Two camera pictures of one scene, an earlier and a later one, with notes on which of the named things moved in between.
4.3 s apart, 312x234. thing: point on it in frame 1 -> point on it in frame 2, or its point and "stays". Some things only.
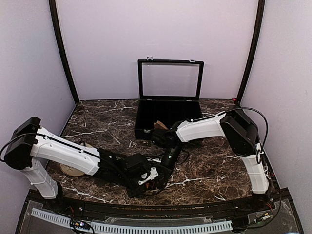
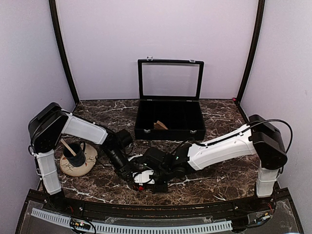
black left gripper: [133, 192] -> [125, 170]
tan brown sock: [160, 125] stays
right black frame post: [261, 12] stays
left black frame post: [62, 52] stays
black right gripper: [165, 171] -> [163, 189]
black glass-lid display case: [169, 92] stays
